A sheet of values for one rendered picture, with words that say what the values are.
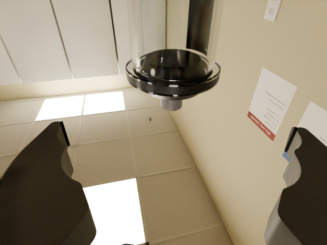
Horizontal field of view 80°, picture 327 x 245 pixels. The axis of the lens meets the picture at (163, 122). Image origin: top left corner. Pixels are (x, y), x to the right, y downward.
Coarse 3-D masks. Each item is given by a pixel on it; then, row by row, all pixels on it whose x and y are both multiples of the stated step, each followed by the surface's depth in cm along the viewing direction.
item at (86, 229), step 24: (48, 144) 9; (24, 168) 8; (48, 168) 8; (72, 168) 10; (0, 192) 7; (24, 192) 7; (48, 192) 7; (72, 192) 7; (0, 216) 6; (24, 216) 6; (48, 216) 6; (72, 216) 6; (0, 240) 6; (24, 240) 6; (48, 240) 6; (72, 240) 6
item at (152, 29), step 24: (144, 0) 16; (168, 0) 15; (192, 0) 15; (216, 0) 16; (144, 24) 17; (168, 24) 16; (192, 24) 16; (216, 24) 18; (144, 48) 18; (168, 48) 17; (192, 48) 17; (216, 48) 20; (144, 72) 20; (168, 72) 18; (192, 72) 19; (216, 72) 21; (168, 96) 19
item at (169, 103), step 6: (156, 96) 21; (162, 96) 21; (186, 96) 21; (192, 96) 22; (162, 102) 25; (168, 102) 24; (174, 102) 24; (180, 102) 25; (168, 108) 25; (174, 108) 25
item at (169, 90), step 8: (128, 80) 21; (136, 80) 20; (216, 80) 21; (144, 88) 20; (152, 88) 19; (160, 88) 19; (168, 88) 19; (176, 88) 19; (184, 88) 19; (192, 88) 19; (200, 88) 19; (208, 88) 20
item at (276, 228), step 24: (288, 144) 11; (312, 144) 9; (288, 168) 9; (312, 168) 8; (288, 192) 7; (312, 192) 7; (288, 216) 6; (312, 216) 6; (288, 240) 6; (312, 240) 6
